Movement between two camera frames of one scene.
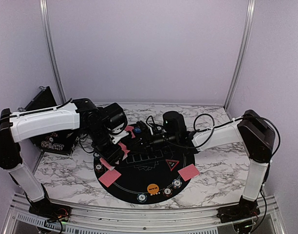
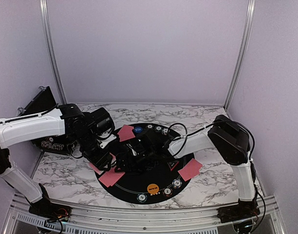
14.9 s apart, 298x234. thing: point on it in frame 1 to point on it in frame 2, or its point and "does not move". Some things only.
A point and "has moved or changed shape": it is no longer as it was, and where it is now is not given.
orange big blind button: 153,188 does not move
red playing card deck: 107,165 has moved or changed shape
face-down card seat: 109,177 does not move
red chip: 167,192 does not move
